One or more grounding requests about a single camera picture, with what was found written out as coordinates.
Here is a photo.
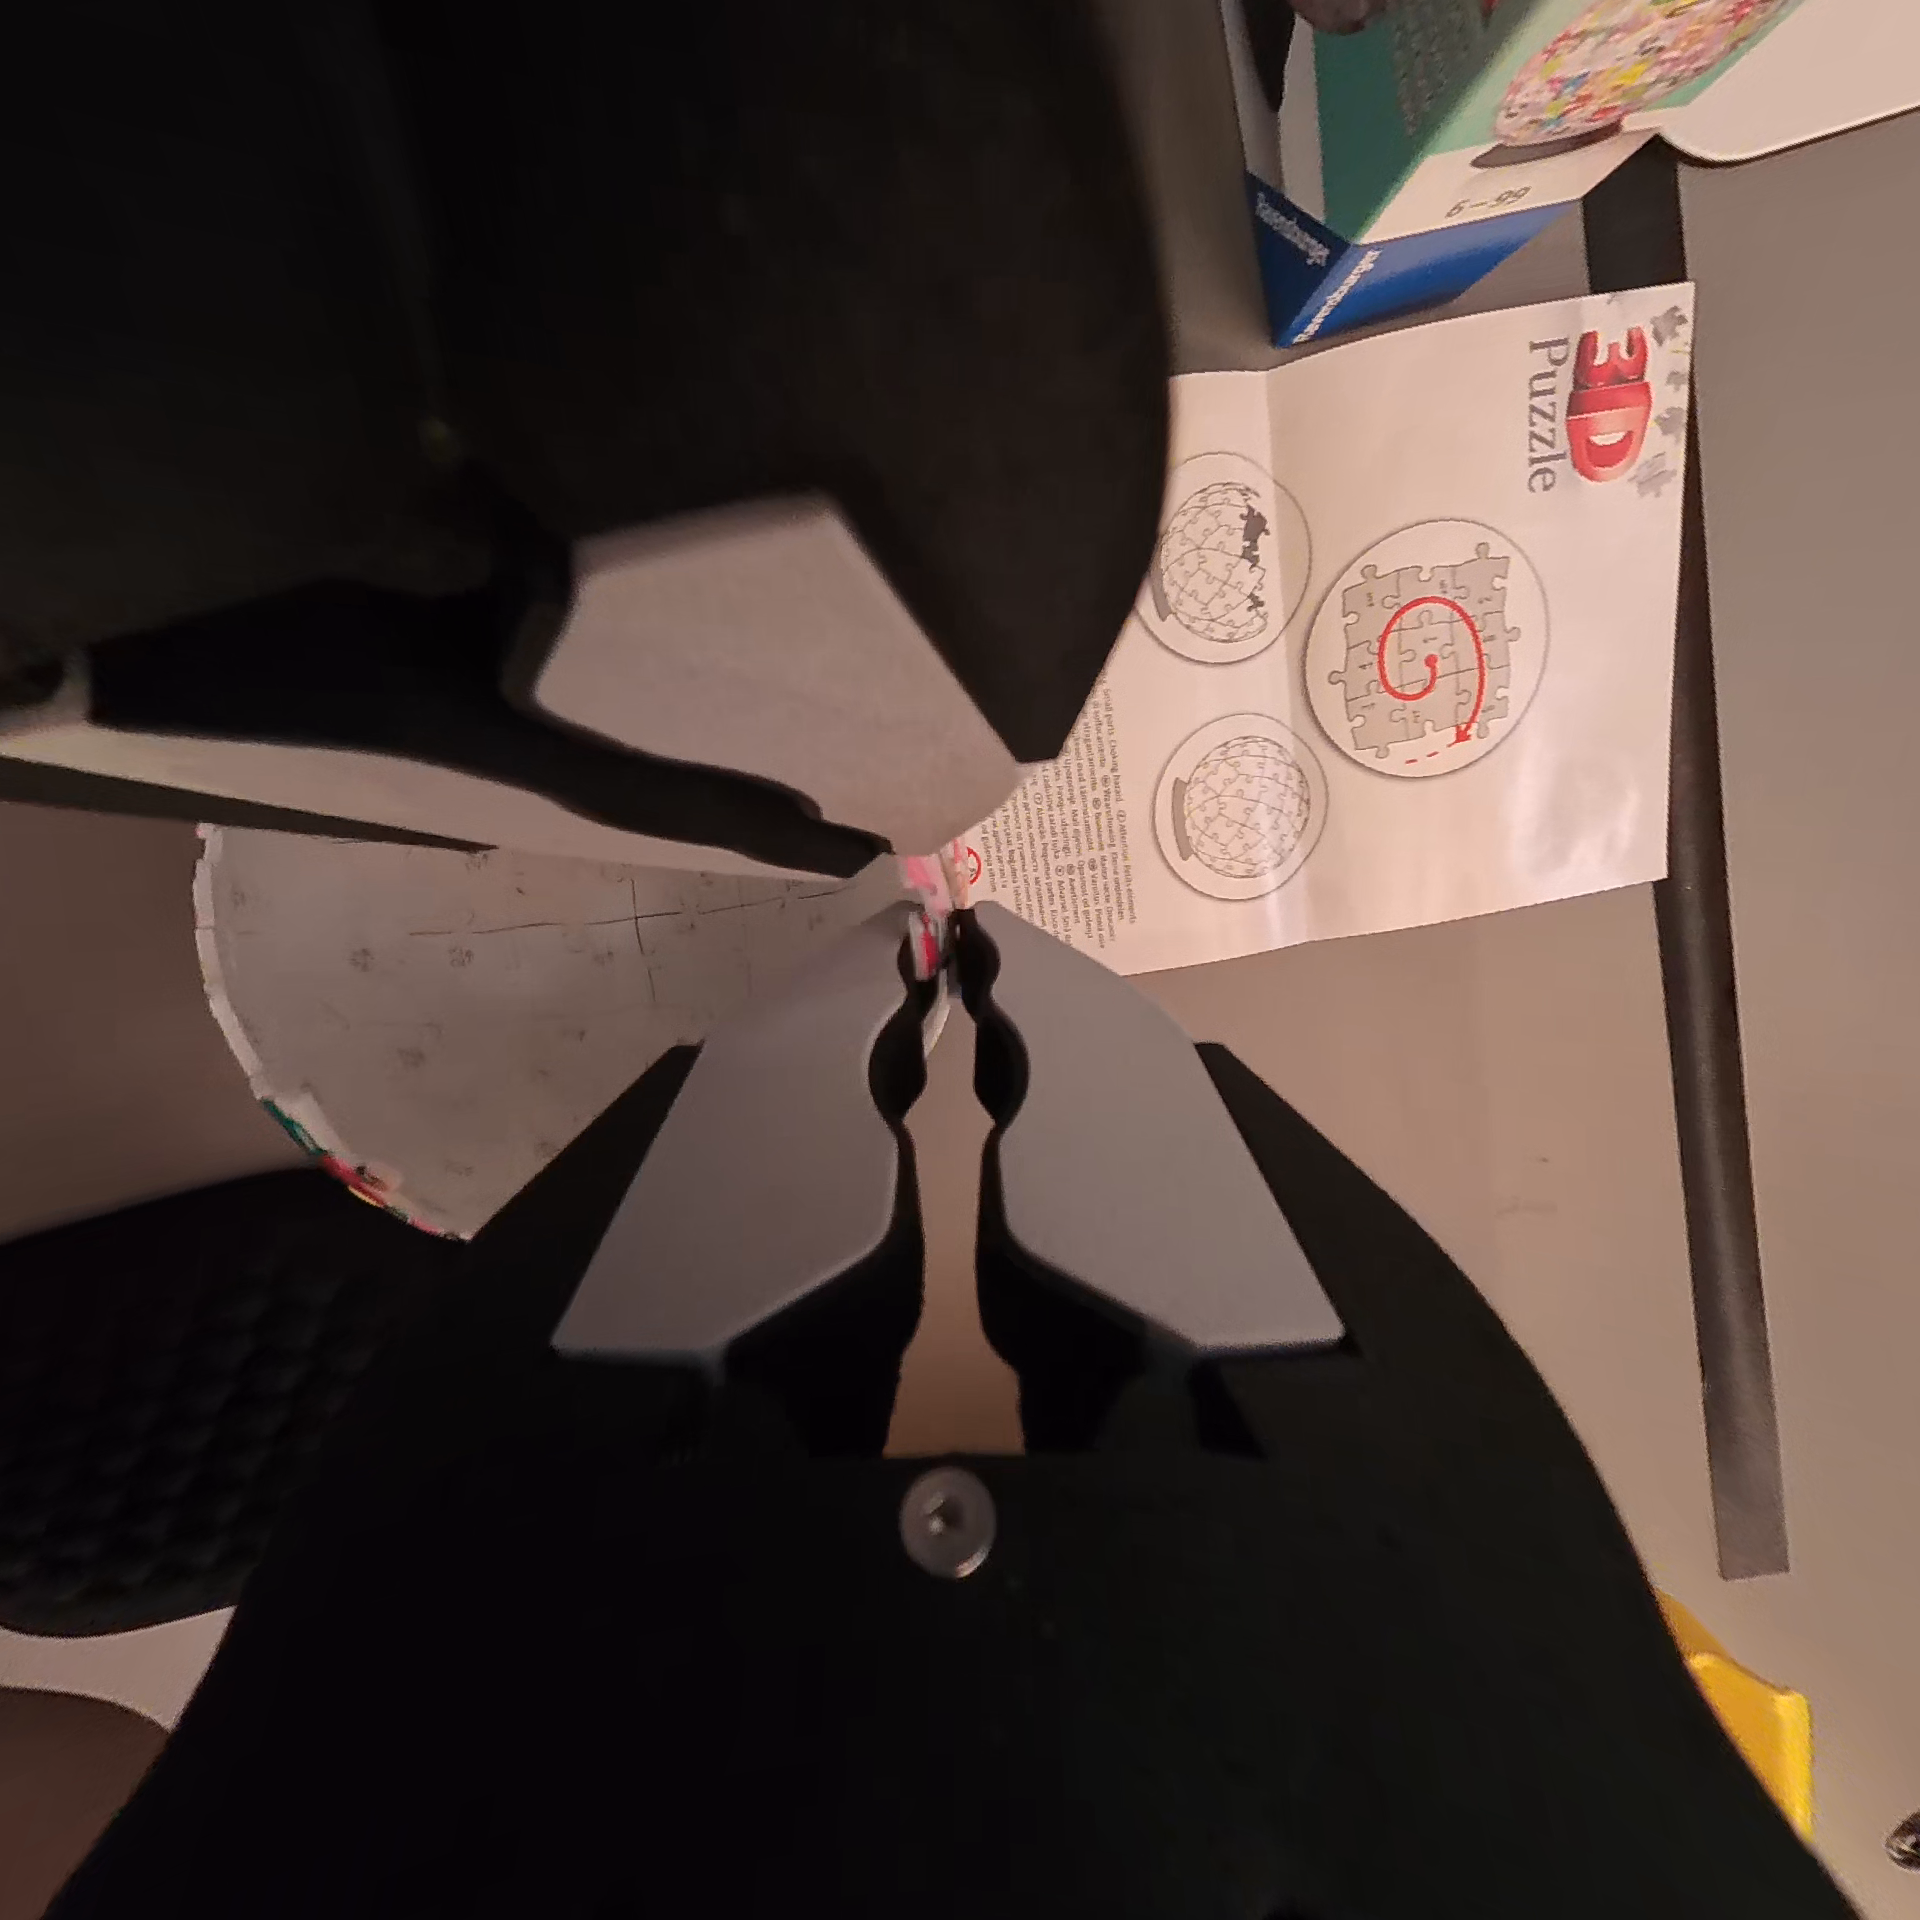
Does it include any black wrist rest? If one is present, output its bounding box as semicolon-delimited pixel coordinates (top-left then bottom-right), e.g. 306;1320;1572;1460
0;1171;453;1641

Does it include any printed puzzle box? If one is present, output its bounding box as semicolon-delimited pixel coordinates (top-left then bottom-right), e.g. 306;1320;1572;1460
1229;0;1920;351

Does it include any colourful puzzle ball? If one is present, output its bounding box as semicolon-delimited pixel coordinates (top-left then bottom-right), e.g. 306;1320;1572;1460
191;823;970;1244

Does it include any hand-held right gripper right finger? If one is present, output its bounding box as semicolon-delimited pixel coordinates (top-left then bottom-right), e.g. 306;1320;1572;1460
950;908;1347;1456

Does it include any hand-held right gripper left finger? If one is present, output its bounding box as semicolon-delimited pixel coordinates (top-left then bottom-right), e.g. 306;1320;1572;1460
551;915;927;1456

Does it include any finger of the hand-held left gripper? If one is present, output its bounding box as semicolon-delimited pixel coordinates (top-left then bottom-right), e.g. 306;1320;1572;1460
89;496;1025;880
0;660;902;904

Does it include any black desk cable slot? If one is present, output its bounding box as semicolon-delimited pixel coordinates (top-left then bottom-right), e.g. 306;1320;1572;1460
1581;141;1794;1579

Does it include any yellow plastic bin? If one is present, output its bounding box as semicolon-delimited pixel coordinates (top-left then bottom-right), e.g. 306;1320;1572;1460
1657;1594;1818;1850

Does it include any white instruction sheet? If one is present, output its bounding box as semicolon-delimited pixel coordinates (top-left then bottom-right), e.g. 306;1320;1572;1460
959;281;1700;981

